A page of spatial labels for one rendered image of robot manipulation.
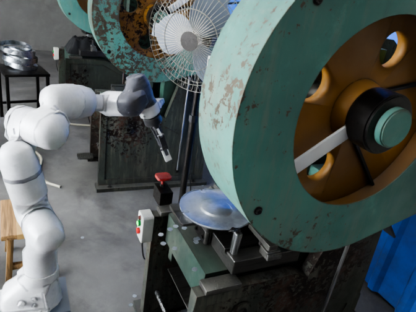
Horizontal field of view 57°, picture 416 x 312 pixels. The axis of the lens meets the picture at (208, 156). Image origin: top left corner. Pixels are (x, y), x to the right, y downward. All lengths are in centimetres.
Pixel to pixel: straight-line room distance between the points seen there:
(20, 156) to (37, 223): 23
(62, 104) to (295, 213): 75
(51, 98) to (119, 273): 135
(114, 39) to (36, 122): 141
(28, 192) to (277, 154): 75
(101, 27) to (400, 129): 189
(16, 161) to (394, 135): 101
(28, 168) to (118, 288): 119
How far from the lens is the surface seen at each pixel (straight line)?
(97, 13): 248
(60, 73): 500
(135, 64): 257
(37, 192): 127
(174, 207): 148
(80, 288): 227
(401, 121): 101
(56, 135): 117
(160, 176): 173
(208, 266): 145
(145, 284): 195
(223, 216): 147
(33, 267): 144
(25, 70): 417
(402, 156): 132
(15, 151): 121
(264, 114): 81
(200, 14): 200
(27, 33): 781
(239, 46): 83
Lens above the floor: 158
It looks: 24 degrees down
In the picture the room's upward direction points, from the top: 10 degrees clockwise
